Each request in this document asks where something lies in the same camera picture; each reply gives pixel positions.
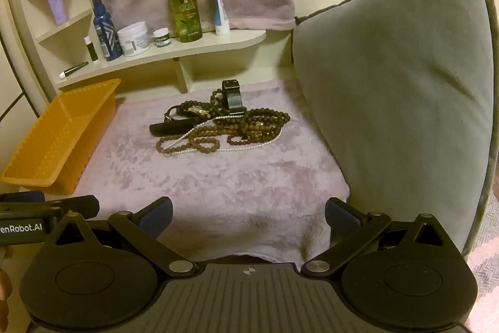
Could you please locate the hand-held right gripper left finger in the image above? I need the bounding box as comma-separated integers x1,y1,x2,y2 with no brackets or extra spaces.
47,196,197,278

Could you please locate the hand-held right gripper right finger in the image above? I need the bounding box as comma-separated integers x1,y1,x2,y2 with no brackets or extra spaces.
300,196,455,277

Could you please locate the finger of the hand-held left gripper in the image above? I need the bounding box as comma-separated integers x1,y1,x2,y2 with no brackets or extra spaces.
0,190,46,204
39,196,99,220

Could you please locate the orange plastic tray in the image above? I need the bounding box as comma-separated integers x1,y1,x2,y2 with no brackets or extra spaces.
0,79,121,196

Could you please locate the white pearl necklace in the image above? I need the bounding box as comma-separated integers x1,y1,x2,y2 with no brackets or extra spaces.
172,114,283,158

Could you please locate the red-brown bead bracelet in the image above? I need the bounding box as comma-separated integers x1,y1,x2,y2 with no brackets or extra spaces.
227,128,282,147

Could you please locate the gold-faced wristwatch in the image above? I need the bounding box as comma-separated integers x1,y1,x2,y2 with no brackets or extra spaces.
164,104,213,123

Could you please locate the dark olive bead necklace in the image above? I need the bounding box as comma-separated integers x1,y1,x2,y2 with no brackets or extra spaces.
210,89,292,139

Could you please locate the black wrist band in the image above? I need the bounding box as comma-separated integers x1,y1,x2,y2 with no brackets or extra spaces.
221,79,246,114

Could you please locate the person's left hand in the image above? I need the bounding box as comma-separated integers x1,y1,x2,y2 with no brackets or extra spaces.
0,270,11,324

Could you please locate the mauve fleece mat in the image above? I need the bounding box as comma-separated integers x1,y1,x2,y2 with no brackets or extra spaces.
72,79,351,271

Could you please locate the grey-green cushion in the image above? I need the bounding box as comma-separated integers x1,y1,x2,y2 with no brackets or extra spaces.
292,0,497,268

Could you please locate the black lip balm stick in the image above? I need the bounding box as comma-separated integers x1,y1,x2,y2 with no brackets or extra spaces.
59,62,90,80

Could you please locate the pink patterned blanket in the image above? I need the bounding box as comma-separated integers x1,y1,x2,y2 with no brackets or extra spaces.
464,189,499,323

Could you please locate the small black white bottle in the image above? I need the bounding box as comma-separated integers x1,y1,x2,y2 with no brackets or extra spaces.
83,36,100,63

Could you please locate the white cream jar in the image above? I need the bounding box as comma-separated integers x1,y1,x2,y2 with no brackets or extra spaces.
117,22,152,58

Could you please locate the dark blue spray bottle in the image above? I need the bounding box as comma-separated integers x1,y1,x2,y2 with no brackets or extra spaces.
92,0,124,62

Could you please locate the cream wooden shelf unit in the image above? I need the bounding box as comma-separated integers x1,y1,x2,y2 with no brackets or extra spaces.
12,0,268,103

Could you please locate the small green-banded jar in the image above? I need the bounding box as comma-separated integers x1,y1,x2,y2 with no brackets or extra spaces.
152,28,171,48

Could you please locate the purple tube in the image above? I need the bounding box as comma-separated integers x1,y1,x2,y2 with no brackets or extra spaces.
44,0,68,25

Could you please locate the blue and white tube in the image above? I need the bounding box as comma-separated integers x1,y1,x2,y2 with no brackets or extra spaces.
211,0,231,36

